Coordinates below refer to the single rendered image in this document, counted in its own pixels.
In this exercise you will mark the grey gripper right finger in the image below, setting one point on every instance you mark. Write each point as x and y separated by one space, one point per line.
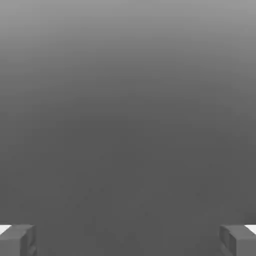
239 243

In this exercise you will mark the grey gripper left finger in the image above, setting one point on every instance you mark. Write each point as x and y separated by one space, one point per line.
17 242

